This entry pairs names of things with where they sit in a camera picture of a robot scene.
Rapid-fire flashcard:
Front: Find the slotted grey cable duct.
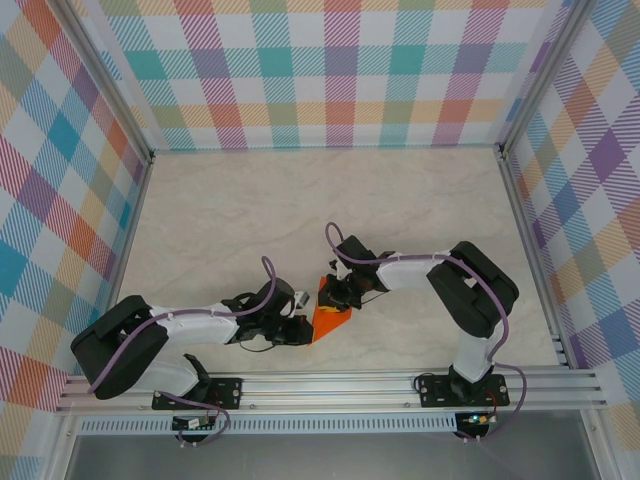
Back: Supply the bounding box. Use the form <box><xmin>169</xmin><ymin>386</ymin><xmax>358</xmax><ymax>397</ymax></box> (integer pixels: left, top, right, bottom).
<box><xmin>78</xmin><ymin>413</ymin><xmax>459</xmax><ymax>435</ymax></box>

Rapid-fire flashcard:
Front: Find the orange paper sheet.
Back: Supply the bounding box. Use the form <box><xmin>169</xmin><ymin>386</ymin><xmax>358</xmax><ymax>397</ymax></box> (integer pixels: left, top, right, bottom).
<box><xmin>309</xmin><ymin>277</ymin><xmax>354</xmax><ymax>346</ymax></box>

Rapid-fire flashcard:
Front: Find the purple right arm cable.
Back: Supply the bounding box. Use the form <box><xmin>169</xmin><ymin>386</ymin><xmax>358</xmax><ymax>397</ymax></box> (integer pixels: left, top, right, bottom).
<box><xmin>324</xmin><ymin>222</ymin><xmax>529</xmax><ymax>444</ymax></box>

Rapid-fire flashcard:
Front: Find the aluminium side rail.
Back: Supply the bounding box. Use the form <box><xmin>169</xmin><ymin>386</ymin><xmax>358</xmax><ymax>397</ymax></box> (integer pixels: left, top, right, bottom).
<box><xmin>498</xmin><ymin>149</ymin><xmax>571</xmax><ymax>369</ymax></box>
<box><xmin>85</xmin><ymin>152</ymin><xmax>156</xmax><ymax>376</ymax></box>

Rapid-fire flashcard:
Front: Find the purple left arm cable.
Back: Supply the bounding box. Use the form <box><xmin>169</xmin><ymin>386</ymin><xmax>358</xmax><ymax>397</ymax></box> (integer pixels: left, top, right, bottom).
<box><xmin>87</xmin><ymin>256</ymin><xmax>281</xmax><ymax>449</ymax></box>

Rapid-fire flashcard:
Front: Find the small black circuit board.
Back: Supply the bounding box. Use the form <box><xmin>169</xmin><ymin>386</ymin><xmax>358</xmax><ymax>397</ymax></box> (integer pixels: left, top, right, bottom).
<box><xmin>171</xmin><ymin>414</ymin><xmax>217</xmax><ymax>432</ymax></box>

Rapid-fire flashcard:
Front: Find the aluminium corner post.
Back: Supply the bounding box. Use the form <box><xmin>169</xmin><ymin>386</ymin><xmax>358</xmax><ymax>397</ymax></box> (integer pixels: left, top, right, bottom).
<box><xmin>497</xmin><ymin>0</ymin><xmax>594</xmax><ymax>156</ymax></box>
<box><xmin>49</xmin><ymin>0</ymin><xmax>156</xmax><ymax>164</ymax></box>

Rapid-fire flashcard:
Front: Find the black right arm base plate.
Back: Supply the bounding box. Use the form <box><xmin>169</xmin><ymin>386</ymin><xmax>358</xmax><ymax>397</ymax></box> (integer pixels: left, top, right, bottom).
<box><xmin>416</xmin><ymin>374</ymin><xmax>511</xmax><ymax>409</ymax></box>

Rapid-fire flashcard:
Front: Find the aluminium mounting rail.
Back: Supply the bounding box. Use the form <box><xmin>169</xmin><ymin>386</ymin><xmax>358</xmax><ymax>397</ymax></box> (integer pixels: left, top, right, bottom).
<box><xmin>54</xmin><ymin>367</ymin><xmax>609</xmax><ymax>414</ymax></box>

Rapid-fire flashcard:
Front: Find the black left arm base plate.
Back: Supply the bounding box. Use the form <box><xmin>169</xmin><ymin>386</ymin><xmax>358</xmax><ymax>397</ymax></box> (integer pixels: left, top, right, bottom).
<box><xmin>151</xmin><ymin>377</ymin><xmax>245</xmax><ymax>411</ymax></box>

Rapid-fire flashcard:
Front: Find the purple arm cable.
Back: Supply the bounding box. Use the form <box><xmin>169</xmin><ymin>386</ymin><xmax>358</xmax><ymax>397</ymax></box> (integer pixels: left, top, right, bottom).
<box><xmin>87</xmin><ymin>256</ymin><xmax>281</xmax><ymax>449</ymax></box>
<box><xmin>324</xmin><ymin>222</ymin><xmax>529</xmax><ymax>444</ymax></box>

